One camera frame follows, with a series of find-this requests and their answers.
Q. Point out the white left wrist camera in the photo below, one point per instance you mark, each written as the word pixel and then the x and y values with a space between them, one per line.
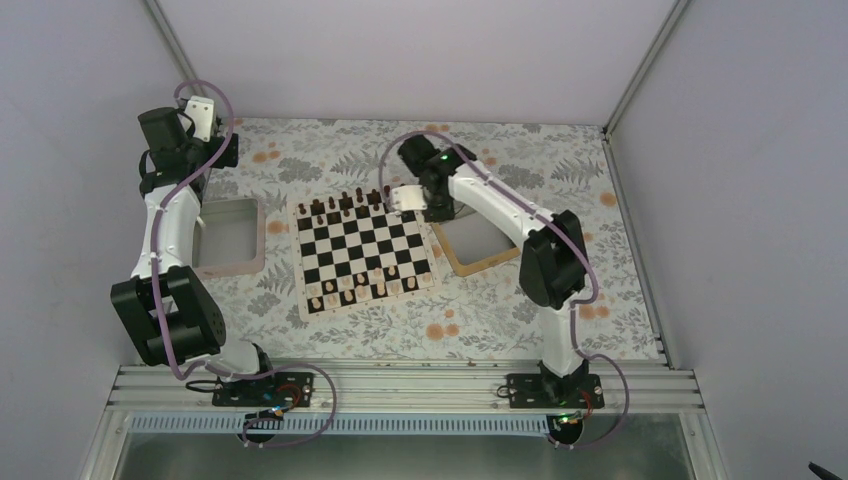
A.
pixel 202 111

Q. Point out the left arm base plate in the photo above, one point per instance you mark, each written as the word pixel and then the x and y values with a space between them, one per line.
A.
pixel 282 390

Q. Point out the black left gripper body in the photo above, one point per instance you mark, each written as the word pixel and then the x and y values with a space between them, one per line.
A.
pixel 230 160

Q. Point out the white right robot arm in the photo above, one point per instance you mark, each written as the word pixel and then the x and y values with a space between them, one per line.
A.
pixel 554 265

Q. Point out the pink tin lid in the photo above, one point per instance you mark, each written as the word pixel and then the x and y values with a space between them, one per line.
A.
pixel 229 239

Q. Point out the black white chessboard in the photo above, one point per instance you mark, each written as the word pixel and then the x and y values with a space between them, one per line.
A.
pixel 334 238

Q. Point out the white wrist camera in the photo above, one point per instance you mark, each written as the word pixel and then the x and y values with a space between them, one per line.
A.
pixel 202 111
pixel 407 198

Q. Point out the floral patterned table mat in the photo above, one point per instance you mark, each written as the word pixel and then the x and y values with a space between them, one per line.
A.
pixel 481 316

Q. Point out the aluminium rail frame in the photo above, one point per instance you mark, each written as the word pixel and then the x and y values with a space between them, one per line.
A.
pixel 453 387

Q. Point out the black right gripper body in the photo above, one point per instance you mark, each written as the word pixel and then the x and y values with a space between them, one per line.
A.
pixel 447 207

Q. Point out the gold metal tin tray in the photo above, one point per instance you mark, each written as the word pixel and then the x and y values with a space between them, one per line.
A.
pixel 471 244

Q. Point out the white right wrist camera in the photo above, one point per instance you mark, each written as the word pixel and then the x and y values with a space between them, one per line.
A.
pixel 407 198

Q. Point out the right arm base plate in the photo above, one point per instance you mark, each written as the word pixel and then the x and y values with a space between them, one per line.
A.
pixel 535 391

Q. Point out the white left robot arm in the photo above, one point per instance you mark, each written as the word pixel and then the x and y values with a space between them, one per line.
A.
pixel 164 304

